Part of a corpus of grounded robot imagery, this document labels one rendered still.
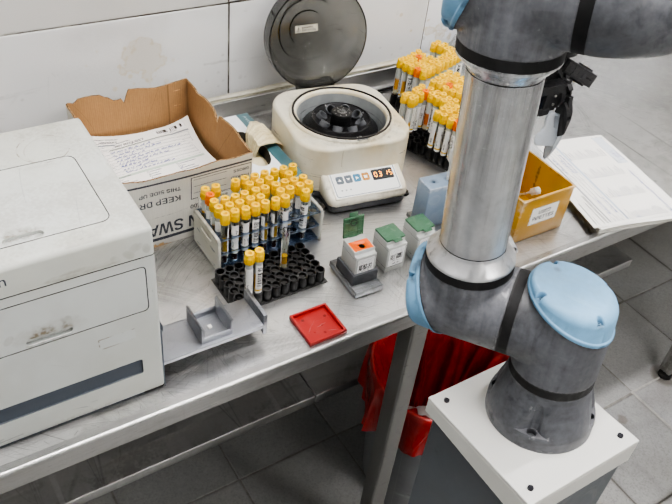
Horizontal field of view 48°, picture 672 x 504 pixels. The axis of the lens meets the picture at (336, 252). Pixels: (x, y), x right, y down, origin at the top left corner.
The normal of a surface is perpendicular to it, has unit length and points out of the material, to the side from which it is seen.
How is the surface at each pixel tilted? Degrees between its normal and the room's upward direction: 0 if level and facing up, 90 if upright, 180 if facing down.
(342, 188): 25
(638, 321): 0
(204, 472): 0
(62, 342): 90
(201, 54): 90
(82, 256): 89
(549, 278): 5
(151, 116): 88
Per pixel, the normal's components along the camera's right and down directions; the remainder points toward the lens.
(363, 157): 0.39, 0.63
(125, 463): 0.10, -0.76
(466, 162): -0.72, 0.41
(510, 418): -0.72, 0.09
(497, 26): -0.48, 0.54
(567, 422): 0.20, 0.33
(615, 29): -0.20, 0.73
